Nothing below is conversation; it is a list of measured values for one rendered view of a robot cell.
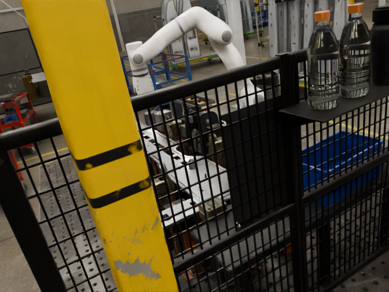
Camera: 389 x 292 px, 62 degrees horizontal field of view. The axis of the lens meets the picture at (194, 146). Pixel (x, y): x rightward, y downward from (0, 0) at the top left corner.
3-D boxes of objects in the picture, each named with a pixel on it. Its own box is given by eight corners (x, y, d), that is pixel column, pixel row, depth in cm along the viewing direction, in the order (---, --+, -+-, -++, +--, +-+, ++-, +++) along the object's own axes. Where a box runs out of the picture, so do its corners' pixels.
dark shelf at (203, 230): (191, 238, 105) (190, 230, 104) (369, 148, 141) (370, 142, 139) (230, 279, 87) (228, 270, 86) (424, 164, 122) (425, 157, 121)
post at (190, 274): (179, 273, 133) (165, 215, 122) (202, 260, 137) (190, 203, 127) (187, 282, 128) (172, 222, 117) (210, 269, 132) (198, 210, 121)
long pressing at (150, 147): (110, 129, 236) (109, 127, 236) (139, 120, 245) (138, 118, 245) (206, 210, 121) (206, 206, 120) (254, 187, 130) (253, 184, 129)
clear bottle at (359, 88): (332, 97, 77) (331, 7, 70) (350, 90, 80) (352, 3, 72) (356, 101, 72) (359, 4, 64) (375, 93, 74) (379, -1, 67)
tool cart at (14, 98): (19, 146, 578) (-3, 93, 541) (46, 140, 584) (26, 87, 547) (5, 164, 504) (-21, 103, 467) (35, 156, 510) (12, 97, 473)
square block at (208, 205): (211, 279, 127) (196, 202, 114) (227, 269, 130) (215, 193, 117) (222, 292, 120) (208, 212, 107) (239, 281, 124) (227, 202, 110)
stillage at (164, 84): (140, 103, 718) (130, 61, 682) (173, 94, 746) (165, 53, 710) (159, 114, 615) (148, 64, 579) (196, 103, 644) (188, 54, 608)
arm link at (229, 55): (249, 112, 185) (239, 105, 200) (267, 100, 185) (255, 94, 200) (208, 33, 164) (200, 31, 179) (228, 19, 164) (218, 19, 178)
